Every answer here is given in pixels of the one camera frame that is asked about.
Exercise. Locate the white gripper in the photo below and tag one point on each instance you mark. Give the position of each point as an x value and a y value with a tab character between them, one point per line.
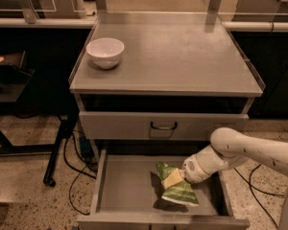
192	170

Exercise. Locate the green jalapeno chip bag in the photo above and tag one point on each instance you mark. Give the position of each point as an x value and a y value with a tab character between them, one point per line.
181	193

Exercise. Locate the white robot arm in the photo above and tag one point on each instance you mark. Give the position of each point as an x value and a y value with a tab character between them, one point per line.
228	149

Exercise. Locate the open middle grey drawer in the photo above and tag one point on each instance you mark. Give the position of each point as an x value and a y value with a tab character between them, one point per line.
127	196

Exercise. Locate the closed top grey drawer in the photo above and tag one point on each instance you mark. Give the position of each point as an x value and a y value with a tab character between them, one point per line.
136	125

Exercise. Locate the grey drawer cabinet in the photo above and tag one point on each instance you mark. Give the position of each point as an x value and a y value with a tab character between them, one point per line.
172	63

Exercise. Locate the white ceramic bowl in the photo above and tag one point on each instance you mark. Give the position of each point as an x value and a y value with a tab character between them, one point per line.
105	52

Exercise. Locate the black side table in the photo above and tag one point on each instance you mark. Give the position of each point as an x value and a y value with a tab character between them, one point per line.
9	95

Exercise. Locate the black drawer handle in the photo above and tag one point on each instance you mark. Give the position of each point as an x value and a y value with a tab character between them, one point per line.
166	127

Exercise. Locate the white rail bar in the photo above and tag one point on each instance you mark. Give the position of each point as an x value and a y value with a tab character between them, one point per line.
48	23

